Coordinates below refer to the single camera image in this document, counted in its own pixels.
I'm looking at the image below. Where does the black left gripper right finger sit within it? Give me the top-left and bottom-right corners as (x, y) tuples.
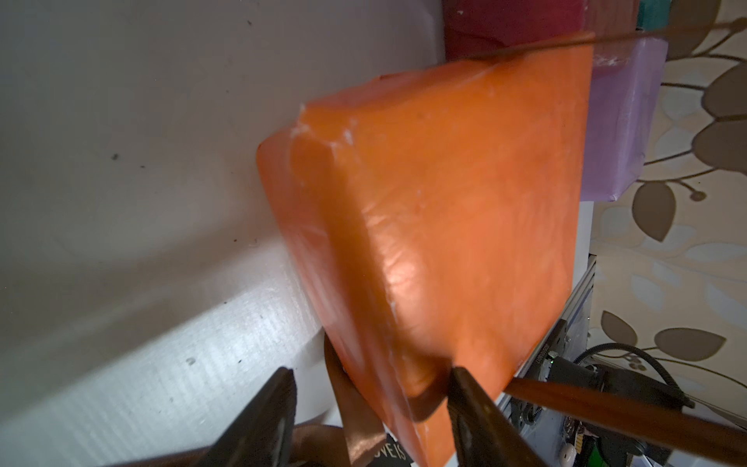
(447, 367), (546, 467)

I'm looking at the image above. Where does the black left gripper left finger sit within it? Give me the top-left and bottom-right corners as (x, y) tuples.
(196, 367), (298, 467)

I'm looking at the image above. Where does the brown satin ribbon bow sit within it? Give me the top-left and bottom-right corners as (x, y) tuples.
(153, 33), (746, 466)

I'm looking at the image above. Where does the orange gift box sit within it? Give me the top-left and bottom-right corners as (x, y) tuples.
(256, 44), (593, 466)

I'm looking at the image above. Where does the purple gift box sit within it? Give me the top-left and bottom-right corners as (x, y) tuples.
(581, 38), (668, 202)

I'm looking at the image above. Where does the dark red gift box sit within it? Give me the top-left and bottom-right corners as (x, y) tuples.
(443, 0), (639, 60)

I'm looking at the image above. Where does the black lettered ribbon bow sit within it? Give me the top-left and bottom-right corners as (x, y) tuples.
(369, 433), (414, 467)

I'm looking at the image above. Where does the green plastic tool case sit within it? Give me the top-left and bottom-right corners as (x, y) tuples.
(636, 0), (671, 31)

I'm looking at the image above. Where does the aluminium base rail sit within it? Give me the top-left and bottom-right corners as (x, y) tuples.
(495, 253), (599, 467)

